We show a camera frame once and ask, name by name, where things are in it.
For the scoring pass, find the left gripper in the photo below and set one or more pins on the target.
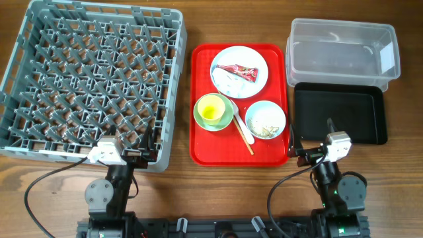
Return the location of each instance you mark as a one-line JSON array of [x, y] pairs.
[[147, 149]]

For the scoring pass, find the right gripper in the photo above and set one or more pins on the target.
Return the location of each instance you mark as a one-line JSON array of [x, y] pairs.
[[308, 155]]

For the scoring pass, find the rice and food scraps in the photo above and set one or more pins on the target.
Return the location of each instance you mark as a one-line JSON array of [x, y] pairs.
[[262, 128]]

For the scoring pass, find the light blue bowl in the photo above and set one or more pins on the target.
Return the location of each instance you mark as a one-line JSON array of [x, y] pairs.
[[268, 111]]

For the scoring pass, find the white plastic fork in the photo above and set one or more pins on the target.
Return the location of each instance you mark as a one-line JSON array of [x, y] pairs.
[[248, 136]]

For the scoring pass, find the wooden chopstick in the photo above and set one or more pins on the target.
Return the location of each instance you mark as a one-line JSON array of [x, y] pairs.
[[244, 139]]

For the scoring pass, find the yellow cup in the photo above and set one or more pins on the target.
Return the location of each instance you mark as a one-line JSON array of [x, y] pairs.
[[211, 108]]

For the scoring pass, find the green bowl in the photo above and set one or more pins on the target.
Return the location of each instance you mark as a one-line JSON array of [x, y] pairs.
[[198, 118]]

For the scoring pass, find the red snack wrapper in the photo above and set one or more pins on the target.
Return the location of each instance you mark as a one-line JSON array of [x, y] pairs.
[[248, 73]]

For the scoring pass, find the white tissue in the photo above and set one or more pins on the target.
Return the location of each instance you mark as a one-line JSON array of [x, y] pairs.
[[226, 83]]

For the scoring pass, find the light blue plate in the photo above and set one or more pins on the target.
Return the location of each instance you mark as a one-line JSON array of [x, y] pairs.
[[247, 57]]

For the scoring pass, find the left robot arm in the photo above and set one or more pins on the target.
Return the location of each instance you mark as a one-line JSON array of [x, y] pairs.
[[107, 198]]

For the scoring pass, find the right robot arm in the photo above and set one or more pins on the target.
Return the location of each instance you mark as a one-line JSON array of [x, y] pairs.
[[342, 194]]

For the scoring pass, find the grey dishwasher rack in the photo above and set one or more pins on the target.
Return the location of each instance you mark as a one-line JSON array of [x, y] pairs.
[[79, 68]]

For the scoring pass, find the black plastic tray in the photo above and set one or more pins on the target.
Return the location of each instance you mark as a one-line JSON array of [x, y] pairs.
[[358, 110]]

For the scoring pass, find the red plastic tray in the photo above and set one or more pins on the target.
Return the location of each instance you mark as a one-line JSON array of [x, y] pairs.
[[226, 147]]

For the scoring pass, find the clear plastic bin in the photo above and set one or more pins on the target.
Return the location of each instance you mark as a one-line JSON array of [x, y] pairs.
[[342, 52]]

